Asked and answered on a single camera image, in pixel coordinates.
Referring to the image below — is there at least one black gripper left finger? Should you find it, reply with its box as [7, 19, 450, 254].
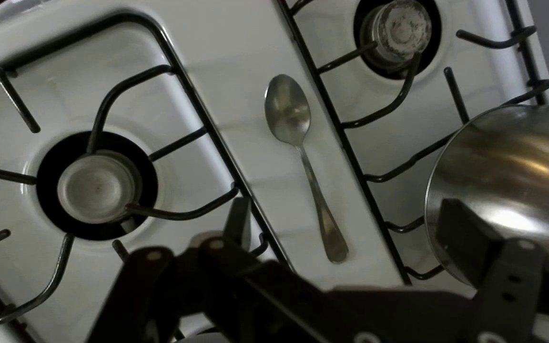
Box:
[86, 197, 333, 343]

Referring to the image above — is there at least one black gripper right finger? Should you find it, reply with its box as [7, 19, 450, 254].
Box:
[438, 197, 549, 343]

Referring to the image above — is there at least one silver metal spoon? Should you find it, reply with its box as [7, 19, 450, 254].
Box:
[263, 73, 351, 265]

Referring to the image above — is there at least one large silver metal bowl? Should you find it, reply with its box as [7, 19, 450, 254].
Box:
[425, 103, 549, 292]

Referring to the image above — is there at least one black stove grate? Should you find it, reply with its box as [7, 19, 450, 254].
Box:
[0, 8, 291, 328]
[276, 0, 549, 288]

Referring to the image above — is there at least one white gas stove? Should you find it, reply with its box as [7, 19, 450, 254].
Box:
[0, 0, 549, 343]

